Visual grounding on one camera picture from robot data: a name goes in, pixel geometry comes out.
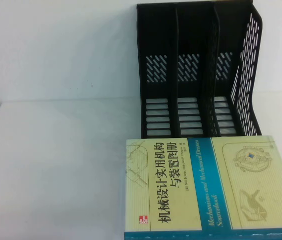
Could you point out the yellow-green mechanical design book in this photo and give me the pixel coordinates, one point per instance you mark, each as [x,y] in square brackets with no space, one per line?
[205,190]

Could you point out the black plastic book stand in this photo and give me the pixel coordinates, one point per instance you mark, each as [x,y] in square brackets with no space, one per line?
[188,37]

